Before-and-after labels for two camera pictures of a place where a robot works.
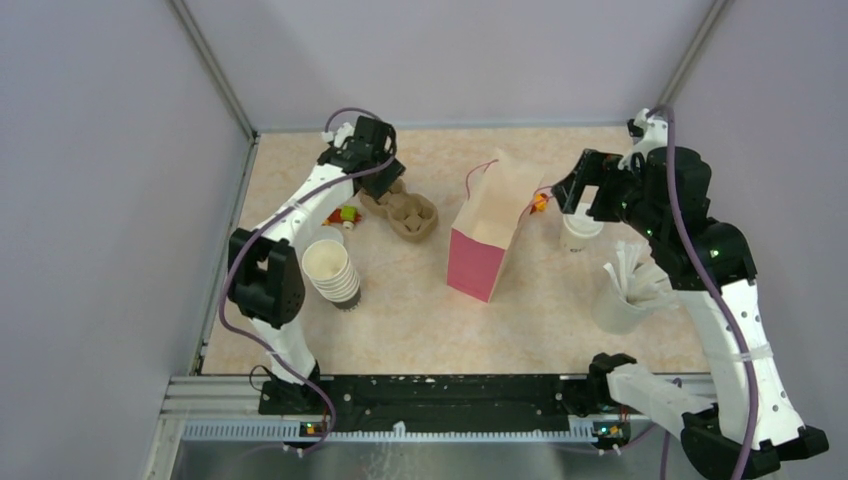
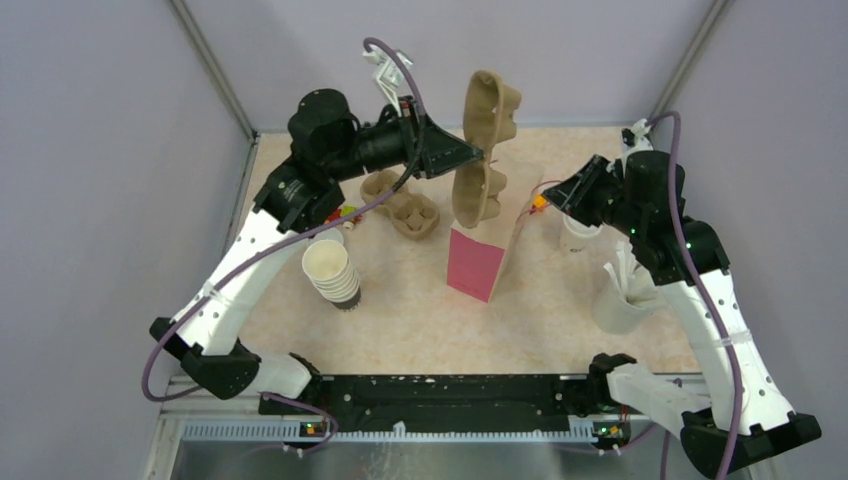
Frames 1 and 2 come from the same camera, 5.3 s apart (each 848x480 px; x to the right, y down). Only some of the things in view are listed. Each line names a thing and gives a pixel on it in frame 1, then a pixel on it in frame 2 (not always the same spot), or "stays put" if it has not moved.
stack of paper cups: (327, 264) stays put
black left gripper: (393, 170) to (442, 152)
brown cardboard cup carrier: (412, 215) stays put
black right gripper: (569, 190) stays put
